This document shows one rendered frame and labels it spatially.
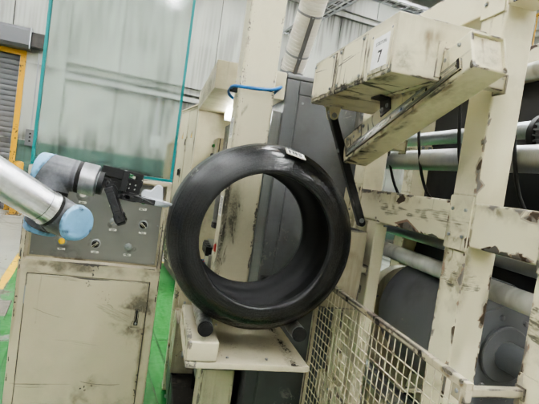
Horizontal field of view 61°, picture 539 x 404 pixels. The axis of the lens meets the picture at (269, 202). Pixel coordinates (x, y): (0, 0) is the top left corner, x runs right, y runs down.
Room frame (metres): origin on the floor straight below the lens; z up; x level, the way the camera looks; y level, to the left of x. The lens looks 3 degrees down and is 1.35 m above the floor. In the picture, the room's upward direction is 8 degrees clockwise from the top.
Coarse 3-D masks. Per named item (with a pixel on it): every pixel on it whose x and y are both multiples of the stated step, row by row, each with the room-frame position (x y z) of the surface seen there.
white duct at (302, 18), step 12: (312, 0) 2.04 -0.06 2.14; (324, 0) 2.05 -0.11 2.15; (300, 12) 2.10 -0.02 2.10; (312, 12) 2.07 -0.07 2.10; (300, 24) 2.12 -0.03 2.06; (300, 36) 2.15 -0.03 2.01; (312, 36) 2.16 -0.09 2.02; (288, 48) 2.22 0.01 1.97; (300, 48) 2.18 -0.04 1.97; (288, 60) 2.24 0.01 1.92; (300, 72) 2.27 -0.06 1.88
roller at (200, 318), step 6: (192, 306) 1.46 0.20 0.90; (198, 312) 1.36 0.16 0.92; (198, 318) 1.31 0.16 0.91; (204, 318) 1.30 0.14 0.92; (210, 318) 1.33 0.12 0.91; (198, 324) 1.28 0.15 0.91; (204, 324) 1.27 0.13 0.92; (210, 324) 1.28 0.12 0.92; (198, 330) 1.27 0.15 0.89; (204, 330) 1.27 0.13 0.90; (210, 330) 1.27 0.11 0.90; (204, 336) 1.27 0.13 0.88
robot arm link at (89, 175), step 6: (84, 168) 1.25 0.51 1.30; (90, 168) 1.26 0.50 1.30; (96, 168) 1.27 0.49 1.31; (84, 174) 1.25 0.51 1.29; (90, 174) 1.25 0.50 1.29; (96, 174) 1.26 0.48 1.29; (84, 180) 1.25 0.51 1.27; (90, 180) 1.25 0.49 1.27; (96, 180) 1.27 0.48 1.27; (78, 186) 1.25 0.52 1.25; (84, 186) 1.25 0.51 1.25; (90, 186) 1.25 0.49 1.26; (78, 192) 1.27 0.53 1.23; (84, 192) 1.27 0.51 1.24; (90, 192) 1.26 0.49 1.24
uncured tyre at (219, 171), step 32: (224, 160) 1.29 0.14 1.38; (256, 160) 1.29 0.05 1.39; (288, 160) 1.31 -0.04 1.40; (192, 192) 1.26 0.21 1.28; (320, 192) 1.33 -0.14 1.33; (192, 224) 1.25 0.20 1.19; (320, 224) 1.60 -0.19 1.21; (192, 256) 1.25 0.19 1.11; (320, 256) 1.58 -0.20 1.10; (192, 288) 1.26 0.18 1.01; (224, 288) 1.54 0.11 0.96; (256, 288) 1.57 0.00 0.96; (288, 288) 1.58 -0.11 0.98; (320, 288) 1.34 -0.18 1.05; (224, 320) 1.30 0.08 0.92; (256, 320) 1.30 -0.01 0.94; (288, 320) 1.34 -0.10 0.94
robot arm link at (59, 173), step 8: (40, 160) 1.22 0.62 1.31; (48, 160) 1.23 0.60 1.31; (56, 160) 1.24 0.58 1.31; (64, 160) 1.25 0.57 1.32; (72, 160) 1.26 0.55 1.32; (32, 168) 1.22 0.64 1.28; (40, 168) 1.22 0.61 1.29; (48, 168) 1.22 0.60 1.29; (56, 168) 1.23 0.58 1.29; (64, 168) 1.24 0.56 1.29; (72, 168) 1.24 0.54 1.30; (80, 168) 1.25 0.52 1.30; (40, 176) 1.22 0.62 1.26; (48, 176) 1.22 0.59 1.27; (56, 176) 1.23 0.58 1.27; (64, 176) 1.23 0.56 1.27; (72, 176) 1.24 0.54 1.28; (48, 184) 1.22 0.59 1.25; (56, 184) 1.23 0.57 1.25; (64, 184) 1.24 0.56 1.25; (72, 184) 1.24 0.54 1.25; (64, 192) 1.25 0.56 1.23
